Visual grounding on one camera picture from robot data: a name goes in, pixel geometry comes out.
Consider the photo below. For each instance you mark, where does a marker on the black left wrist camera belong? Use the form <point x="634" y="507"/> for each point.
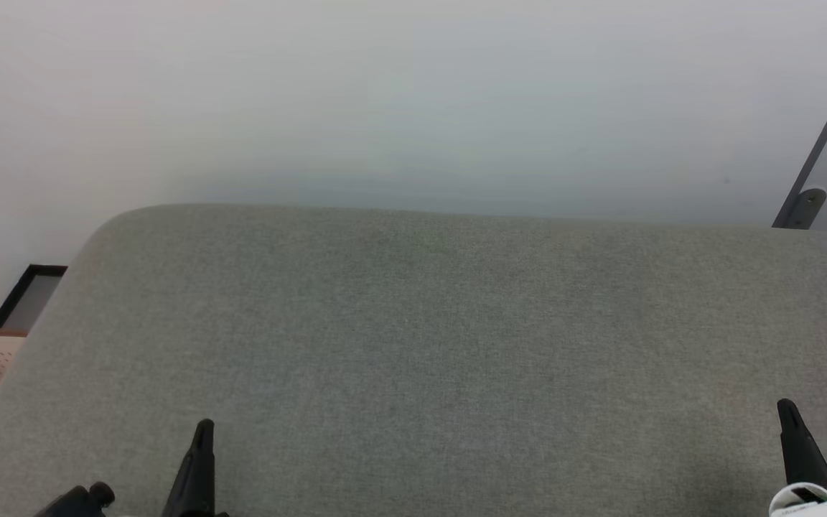
<point x="80" y="502"/>

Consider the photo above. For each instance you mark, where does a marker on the grey metal bracket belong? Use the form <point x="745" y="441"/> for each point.
<point x="807" y="208"/>

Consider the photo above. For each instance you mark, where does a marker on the black framed panel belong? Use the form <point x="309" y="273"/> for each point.
<point x="29" y="298"/>

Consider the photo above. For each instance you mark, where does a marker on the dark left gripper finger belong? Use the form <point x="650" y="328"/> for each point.
<point x="197" y="481"/>

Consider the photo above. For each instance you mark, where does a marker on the dark grey slanted frame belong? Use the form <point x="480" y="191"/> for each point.
<point x="826" y="136"/>

